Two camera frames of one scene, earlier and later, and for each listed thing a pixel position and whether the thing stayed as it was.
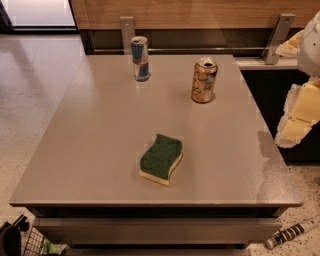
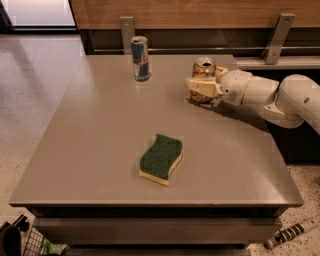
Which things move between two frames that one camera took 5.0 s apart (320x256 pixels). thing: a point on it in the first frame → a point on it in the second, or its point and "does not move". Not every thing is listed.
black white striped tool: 285,233 does not move
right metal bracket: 283,26 does not move
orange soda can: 204,80 does not move
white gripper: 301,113 → 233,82
